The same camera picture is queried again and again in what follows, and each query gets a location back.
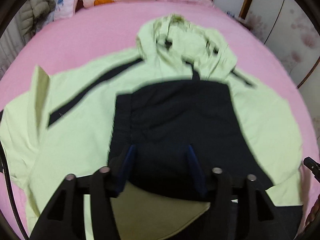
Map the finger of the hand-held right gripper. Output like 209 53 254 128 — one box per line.
304 156 320 180

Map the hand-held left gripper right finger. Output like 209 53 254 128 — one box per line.
184 144 298 240

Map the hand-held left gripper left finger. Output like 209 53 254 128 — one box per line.
29 144 137 240

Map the green and black hooded jacket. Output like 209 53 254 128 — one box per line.
0 14 304 240

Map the pink bed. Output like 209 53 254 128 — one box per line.
0 0 320 240

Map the white printed pillow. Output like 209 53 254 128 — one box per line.
53 0 81 21

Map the beige puffer coat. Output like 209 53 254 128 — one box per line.
19 0 56 33

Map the floral wardrobe with wooden frame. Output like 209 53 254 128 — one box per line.
239 0 320 88

